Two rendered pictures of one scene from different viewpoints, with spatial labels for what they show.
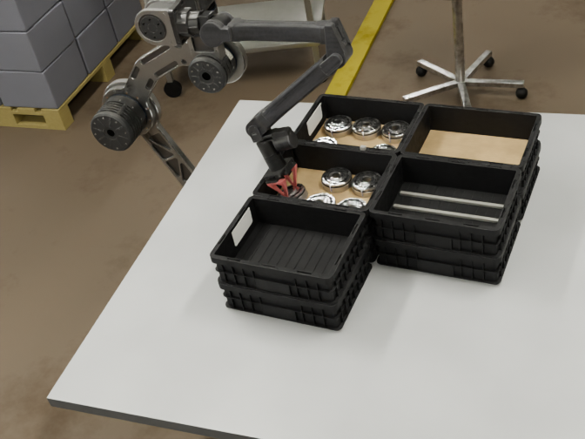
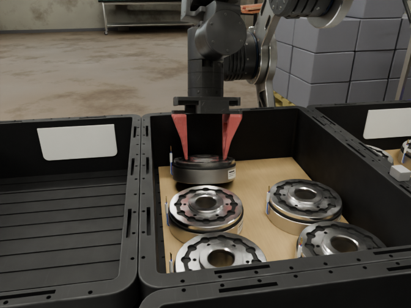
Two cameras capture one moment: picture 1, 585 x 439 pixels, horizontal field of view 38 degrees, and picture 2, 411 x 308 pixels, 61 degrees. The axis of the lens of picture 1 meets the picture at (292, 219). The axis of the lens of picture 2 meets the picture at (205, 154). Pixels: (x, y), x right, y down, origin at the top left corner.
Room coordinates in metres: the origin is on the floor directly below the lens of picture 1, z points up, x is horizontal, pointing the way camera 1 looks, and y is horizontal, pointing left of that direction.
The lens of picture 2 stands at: (1.91, -0.40, 1.13)
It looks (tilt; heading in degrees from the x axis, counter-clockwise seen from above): 26 degrees down; 49
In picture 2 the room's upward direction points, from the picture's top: straight up
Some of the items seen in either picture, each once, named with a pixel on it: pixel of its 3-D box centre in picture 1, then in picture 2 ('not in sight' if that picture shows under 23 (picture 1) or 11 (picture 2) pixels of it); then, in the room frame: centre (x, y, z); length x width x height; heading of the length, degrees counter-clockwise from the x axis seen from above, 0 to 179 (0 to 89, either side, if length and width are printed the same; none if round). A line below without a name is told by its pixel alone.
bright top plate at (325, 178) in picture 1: (336, 177); (304, 198); (2.29, -0.17, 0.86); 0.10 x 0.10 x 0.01
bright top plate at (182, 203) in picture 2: (319, 203); (205, 206); (2.17, -0.10, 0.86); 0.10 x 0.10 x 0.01
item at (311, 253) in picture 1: (291, 249); (24, 218); (1.97, 0.02, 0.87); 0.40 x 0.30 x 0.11; 58
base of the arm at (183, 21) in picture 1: (190, 22); not in sight; (2.43, 0.18, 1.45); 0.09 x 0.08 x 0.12; 153
